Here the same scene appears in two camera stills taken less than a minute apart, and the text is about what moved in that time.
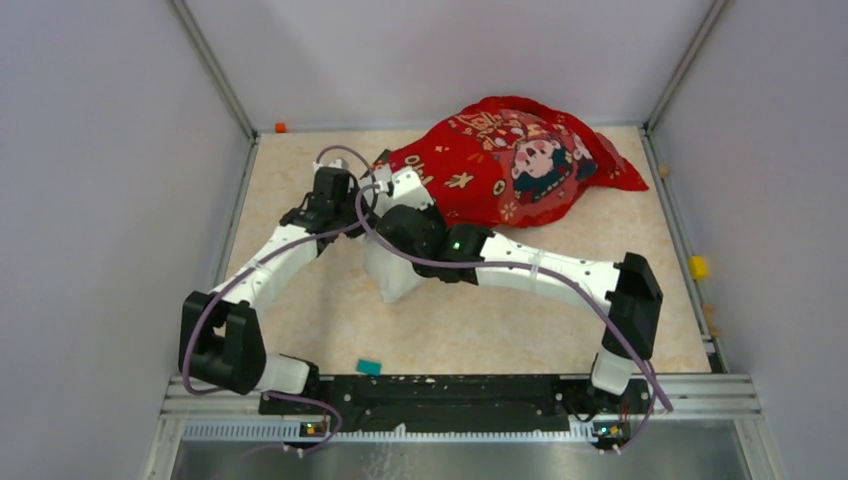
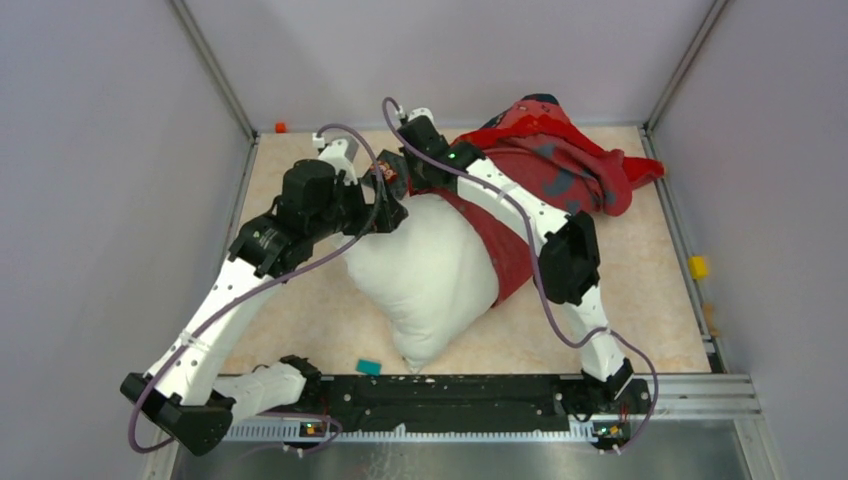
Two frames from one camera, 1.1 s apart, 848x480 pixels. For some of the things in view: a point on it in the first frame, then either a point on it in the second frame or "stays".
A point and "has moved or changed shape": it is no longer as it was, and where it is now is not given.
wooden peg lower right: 709,313 stays
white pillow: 396,274 has moved or changed shape
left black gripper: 354,232 stays
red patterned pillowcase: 510,162 has moved or changed shape
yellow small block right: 698,267 stays
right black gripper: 433,213 → 415,182
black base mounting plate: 464,403 stays
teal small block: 369,366 stays
